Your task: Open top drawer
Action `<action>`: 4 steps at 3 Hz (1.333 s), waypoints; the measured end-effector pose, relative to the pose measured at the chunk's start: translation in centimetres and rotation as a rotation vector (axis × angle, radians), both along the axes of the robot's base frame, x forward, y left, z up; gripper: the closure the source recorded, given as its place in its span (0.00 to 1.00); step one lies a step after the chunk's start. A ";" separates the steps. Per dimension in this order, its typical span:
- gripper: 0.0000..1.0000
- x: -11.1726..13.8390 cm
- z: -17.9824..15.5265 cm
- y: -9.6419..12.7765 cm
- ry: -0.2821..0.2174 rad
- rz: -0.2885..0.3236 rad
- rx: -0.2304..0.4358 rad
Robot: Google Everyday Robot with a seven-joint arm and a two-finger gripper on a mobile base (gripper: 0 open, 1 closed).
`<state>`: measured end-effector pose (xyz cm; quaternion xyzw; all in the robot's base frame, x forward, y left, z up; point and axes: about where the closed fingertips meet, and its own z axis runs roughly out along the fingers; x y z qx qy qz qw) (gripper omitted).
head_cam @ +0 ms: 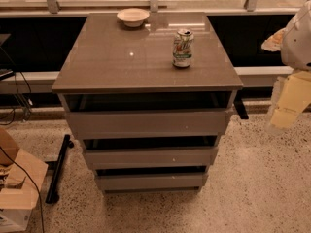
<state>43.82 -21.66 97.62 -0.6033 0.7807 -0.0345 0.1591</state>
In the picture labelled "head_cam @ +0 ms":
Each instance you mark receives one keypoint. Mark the grey drawer cabinet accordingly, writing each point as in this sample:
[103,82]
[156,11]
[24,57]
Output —
[113,68]

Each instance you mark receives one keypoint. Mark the black equipment at left edge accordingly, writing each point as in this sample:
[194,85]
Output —
[5,70]

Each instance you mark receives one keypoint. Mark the grey drawer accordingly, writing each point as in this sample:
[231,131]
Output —
[121,159]
[102,125]
[121,183]

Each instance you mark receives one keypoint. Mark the green white soda can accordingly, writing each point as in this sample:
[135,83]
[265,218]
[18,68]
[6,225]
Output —
[182,48]

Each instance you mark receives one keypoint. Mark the black metal stand leg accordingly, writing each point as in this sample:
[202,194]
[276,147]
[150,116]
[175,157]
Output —
[56,168]

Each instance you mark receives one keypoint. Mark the grey bottom drawer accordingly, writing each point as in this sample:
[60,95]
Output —
[121,183]

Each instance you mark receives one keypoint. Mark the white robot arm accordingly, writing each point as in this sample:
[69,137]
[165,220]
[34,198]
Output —
[293,42]

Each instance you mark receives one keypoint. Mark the grey middle drawer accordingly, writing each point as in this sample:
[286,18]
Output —
[121,159]

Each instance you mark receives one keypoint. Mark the grey top drawer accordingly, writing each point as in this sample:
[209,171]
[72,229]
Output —
[102,125]

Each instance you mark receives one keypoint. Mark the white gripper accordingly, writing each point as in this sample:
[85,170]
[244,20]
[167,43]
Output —
[297,46]

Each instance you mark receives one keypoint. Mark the white ceramic bowl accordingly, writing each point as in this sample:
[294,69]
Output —
[133,17]

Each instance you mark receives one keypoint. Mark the brown cardboard box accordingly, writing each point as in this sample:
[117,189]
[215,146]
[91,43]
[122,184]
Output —
[22,175]

